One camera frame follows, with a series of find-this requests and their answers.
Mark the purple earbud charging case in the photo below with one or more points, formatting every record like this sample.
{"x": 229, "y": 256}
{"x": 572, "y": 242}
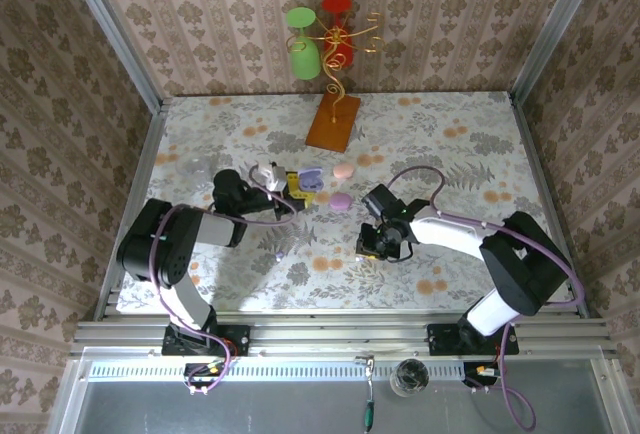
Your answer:
{"x": 340, "y": 201}
{"x": 312, "y": 181}

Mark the pink earbud charging case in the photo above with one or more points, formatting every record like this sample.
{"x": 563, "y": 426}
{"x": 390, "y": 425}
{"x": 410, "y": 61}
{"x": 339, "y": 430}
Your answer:
{"x": 343, "y": 170}

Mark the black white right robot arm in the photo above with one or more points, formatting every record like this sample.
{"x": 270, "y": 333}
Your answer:
{"x": 520, "y": 269}

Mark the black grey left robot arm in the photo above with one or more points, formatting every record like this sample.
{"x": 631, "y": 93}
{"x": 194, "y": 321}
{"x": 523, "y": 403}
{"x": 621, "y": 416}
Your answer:
{"x": 165, "y": 249}

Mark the clear plastic cup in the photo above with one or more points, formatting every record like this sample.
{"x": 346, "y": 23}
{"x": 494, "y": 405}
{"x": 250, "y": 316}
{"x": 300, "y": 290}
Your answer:
{"x": 195, "y": 166}

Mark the floral patterned tablecloth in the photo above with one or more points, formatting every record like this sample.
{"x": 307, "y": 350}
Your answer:
{"x": 425, "y": 139}

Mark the clear drinking glass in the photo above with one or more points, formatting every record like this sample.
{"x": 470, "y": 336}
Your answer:
{"x": 410, "y": 378}

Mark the green plastic wine glass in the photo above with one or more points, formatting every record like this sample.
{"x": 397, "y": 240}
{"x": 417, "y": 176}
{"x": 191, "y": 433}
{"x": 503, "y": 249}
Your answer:
{"x": 304, "y": 56}

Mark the red plastic wine glass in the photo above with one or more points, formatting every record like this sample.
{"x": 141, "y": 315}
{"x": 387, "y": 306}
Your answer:
{"x": 337, "y": 44}

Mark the black power connector block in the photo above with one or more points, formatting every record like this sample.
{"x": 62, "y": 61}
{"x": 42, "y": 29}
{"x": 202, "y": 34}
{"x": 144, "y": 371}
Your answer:
{"x": 480, "y": 371}
{"x": 202, "y": 371}

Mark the grey sheet metal tray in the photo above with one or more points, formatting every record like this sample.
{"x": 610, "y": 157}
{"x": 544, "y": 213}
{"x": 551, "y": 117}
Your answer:
{"x": 300, "y": 404}

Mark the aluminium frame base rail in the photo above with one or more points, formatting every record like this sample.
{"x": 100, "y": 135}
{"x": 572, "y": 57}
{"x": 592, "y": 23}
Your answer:
{"x": 325, "y": 331}

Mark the aluminium frame side rail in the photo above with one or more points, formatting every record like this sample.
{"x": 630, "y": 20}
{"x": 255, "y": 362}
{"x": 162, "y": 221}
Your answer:
{"x": 535, "y": 154}
{"x": 131, "y": 209}

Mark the aluminium frame post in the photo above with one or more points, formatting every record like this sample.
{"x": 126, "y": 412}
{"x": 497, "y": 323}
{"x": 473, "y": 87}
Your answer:
{"x": 114, "y": 29}
{"x": 554, "y": 29}

